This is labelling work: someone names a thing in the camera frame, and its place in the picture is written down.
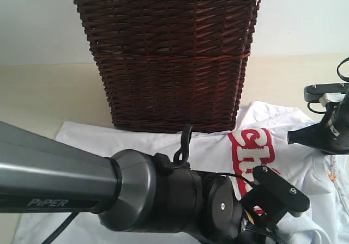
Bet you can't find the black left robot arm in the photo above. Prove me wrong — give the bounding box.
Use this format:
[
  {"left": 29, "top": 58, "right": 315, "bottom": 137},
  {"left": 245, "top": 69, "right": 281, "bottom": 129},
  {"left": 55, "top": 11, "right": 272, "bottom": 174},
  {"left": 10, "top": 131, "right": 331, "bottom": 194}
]
[{"left": 1, "top": 123, "right": 280, "bottom": 243}]

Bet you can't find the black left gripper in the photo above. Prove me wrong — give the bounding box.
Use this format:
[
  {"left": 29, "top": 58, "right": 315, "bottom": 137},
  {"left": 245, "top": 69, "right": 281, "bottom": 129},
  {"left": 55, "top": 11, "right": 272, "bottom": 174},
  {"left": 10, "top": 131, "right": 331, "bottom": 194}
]
[{"left": 231, "top": 213, "right": 278, "bottom": 243}]

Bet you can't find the white t-shirt with red lettering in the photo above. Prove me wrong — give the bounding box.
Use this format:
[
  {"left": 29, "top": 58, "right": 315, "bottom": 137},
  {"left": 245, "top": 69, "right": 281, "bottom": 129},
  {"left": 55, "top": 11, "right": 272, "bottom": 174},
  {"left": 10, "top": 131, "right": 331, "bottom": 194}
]
[{"left": 16, "top": 101, "right": 349, "bottom": 244}]

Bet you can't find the black right camera cable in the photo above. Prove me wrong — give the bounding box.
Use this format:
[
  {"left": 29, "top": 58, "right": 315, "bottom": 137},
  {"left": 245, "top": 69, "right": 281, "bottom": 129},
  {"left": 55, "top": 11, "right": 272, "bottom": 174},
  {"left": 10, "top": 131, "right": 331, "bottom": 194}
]
[{"left": 306, "top": 102, "right": 328, "bottom": 114}]

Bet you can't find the dark brown wicker basket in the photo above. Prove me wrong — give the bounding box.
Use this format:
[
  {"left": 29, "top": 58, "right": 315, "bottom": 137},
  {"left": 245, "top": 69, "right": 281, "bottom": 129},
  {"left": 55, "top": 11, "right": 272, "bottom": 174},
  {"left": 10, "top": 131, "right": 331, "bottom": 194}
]
[{"left": 74, "top": 0, "right": 260, "bottom": 133}]

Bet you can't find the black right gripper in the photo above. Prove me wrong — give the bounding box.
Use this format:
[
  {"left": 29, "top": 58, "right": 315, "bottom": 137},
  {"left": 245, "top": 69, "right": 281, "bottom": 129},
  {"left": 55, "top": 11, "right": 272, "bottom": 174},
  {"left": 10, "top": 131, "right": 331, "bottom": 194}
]
[{"left": 287, "top": 90, "right": 348, "bottom": 155}]

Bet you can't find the black right arm ribbon cable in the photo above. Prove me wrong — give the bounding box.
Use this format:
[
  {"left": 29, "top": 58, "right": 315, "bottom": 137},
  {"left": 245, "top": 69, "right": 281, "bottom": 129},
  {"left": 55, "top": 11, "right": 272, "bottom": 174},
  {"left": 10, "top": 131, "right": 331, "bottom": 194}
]
[{"left": 336, "top": 56, "right": 349, "bottom": 83}]

